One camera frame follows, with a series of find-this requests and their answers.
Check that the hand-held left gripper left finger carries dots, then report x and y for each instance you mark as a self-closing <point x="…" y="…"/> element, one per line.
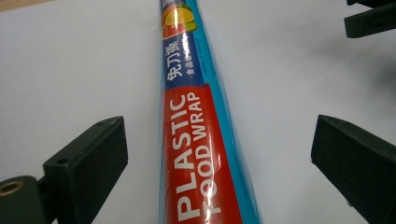
<point x="87" y="165"/>

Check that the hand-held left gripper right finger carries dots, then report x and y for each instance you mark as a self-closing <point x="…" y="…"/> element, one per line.
<point x="355" y="161"/>

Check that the red and blue food wrap roll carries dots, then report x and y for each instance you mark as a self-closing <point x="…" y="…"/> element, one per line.
<point x="193" y="133"/>

